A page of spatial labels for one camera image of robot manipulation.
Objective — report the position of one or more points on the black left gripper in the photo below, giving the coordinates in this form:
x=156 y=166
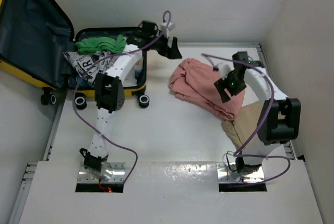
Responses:
x=167 y=51

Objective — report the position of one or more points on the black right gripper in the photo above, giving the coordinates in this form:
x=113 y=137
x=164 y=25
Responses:
x=222 y=84

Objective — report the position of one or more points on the pink garment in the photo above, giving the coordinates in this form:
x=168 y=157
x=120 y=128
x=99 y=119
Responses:
x=193 y=82

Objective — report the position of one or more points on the green cloth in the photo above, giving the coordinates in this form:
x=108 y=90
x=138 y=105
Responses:
x=101 y=44

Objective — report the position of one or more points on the newspaper print cloth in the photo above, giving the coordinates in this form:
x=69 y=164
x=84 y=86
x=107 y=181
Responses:
x=89 y=65

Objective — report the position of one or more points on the cream cloth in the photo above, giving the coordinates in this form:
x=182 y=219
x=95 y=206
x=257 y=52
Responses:
x=130 y=80

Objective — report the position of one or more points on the teal headphones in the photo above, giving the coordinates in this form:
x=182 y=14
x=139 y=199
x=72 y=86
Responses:
x=79 y=81

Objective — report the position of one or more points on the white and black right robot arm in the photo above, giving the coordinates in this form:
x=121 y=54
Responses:
x=279 y=119

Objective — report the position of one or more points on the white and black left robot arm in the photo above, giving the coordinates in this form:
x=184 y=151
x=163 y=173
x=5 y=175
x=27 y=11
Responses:
x=109 y=90

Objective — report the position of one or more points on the first aid kit box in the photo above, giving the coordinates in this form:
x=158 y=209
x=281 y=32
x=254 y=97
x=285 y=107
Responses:
x=138 y=67

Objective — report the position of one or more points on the beige folded garment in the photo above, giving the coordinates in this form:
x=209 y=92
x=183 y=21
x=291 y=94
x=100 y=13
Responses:
x=239 y=130

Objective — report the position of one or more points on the white front platform board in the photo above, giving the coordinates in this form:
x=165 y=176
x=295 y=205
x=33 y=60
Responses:
x=168 y=193

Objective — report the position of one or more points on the yellow open suitcase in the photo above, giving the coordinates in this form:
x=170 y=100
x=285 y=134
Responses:
x=34 y=36

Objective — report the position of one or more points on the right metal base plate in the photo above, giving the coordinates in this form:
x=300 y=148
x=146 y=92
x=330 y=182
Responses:
x=227 y=175

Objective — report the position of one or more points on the metal base plate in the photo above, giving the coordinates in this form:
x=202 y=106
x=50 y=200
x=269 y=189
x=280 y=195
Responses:
x=111 y=173
x=227 y=175

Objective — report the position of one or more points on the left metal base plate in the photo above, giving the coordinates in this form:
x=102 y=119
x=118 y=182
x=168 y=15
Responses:
x=111 y=173

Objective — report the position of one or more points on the aluminium frame rail left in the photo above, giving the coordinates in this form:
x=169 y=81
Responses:
x=28 y=175

